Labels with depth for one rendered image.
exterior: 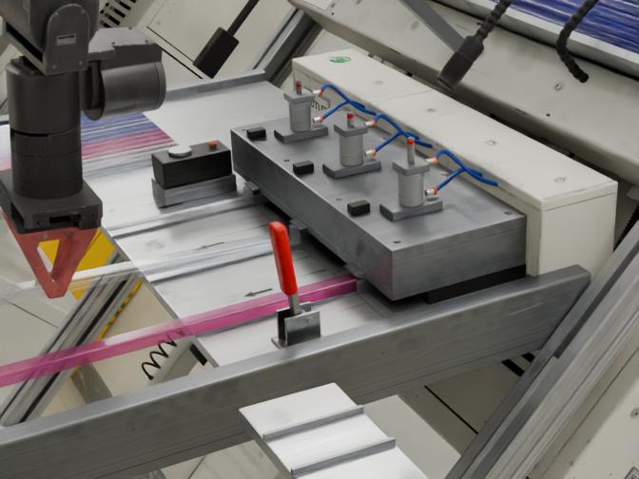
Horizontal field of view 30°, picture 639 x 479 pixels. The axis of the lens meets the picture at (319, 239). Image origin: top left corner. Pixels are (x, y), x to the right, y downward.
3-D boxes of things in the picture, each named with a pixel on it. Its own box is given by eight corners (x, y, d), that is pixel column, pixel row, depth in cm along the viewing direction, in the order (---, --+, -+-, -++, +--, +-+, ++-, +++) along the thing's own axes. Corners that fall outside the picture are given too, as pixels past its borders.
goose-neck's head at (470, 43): (442, 83, 95) (476, 36, 95) (431, 77, 97) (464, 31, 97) (455, 94, 96) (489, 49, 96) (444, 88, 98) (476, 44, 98)
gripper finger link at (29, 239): (78, 268, 108) (74, 171, 104) (102, 301, 103) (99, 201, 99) (3, 280, 105) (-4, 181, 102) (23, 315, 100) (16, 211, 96)
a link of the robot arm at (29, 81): (-8, 48, 95) (23, 67, 91) (71, 39, 99) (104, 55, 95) (-2, 131, 98) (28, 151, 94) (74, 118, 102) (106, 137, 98)
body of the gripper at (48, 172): (69, 181, 106) (67, 101, 103) (105, 224, 98) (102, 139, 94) (-4, 190, 103) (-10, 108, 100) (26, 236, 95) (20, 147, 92)
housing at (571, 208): (535, 346, 105) (542, 200, 99) (296, 169, 145) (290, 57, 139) (609, 323, 109) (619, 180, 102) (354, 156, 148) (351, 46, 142)
